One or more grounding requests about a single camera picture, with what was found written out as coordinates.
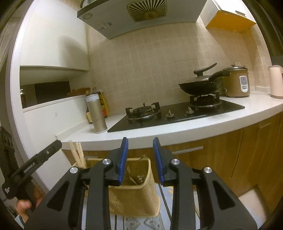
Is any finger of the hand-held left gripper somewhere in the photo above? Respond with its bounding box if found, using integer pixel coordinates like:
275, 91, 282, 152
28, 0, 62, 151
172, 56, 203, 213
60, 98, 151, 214
35, 140, 63, 163

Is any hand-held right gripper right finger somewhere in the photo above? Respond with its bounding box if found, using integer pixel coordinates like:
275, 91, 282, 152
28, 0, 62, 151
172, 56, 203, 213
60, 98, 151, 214
152, 137, 258, 230

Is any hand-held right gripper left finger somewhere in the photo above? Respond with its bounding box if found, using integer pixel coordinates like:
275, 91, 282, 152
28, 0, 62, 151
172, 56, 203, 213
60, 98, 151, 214
27, 137, 129, 230

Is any beige plastic utensil basket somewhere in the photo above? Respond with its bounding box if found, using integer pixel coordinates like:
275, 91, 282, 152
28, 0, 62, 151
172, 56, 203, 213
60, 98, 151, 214
73, 155, 161, 218

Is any person's left forearm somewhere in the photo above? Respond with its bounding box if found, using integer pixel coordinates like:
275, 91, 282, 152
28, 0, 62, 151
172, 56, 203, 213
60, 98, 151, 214
14, 216, 28, 229

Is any person's left hand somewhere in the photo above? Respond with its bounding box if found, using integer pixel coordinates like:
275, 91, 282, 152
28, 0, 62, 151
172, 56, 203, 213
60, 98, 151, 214
15, 188, 43, 223

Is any wooden chopstick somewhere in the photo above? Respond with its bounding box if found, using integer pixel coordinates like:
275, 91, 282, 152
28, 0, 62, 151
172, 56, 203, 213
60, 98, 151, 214
68, 141, 81, 168
76, 142, 86, 167

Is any black glass gas stove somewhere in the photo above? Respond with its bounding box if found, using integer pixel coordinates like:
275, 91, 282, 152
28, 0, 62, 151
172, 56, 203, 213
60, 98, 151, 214
107, 98, 245, 133

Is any dark sauce bottle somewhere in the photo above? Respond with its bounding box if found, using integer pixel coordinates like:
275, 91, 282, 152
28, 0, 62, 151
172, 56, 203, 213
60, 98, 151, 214
86, 106, 94, 124

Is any beige thermos bottle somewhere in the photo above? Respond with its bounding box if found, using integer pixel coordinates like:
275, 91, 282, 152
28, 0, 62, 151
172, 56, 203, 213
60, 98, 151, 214
86, 93, 108, 134

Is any small dark bottle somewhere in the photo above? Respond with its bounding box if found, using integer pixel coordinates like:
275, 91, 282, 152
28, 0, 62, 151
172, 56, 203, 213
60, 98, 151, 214
20, 88, 27, 109

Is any yellow oil bottle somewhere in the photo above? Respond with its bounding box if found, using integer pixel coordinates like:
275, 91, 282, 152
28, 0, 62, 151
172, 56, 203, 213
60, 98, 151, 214
97, 91, 110, 119

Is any wooden kitchen base cabinet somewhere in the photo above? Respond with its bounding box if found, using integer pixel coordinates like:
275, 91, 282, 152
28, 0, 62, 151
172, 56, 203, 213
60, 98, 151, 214
61, 115, 283, 222

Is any black wok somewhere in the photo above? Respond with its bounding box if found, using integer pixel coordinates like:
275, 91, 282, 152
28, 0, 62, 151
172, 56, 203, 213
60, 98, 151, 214
179, 71, 230, 96

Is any white flat board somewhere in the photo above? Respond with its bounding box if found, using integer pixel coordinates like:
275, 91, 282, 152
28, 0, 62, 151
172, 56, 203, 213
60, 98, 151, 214
238, 185, 268, 224

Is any beige rice cooker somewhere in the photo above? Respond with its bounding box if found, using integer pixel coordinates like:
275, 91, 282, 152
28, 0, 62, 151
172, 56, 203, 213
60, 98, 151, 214
222, 64, 250, 98

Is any grey range hood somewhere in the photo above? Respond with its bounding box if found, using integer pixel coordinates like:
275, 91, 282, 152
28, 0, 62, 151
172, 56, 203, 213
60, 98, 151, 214
77, 0, 208, 40

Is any metal cabinet handle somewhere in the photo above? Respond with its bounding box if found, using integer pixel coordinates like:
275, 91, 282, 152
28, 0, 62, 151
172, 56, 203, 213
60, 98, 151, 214
171, 146, 204, 155

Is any orange wall cabinet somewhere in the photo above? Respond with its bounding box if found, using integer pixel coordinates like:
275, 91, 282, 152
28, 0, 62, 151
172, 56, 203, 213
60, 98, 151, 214
199, 0, 257, 33

